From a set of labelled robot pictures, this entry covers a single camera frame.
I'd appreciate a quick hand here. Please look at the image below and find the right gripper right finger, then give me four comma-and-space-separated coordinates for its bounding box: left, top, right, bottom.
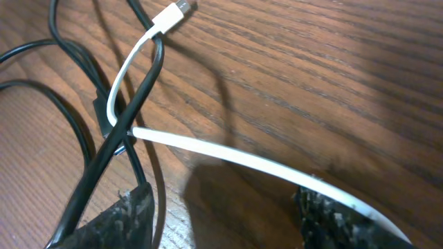
294, 187, 414, 249

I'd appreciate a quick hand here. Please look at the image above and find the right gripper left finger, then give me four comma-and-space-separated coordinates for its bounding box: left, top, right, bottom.
54, 183, 155, 249

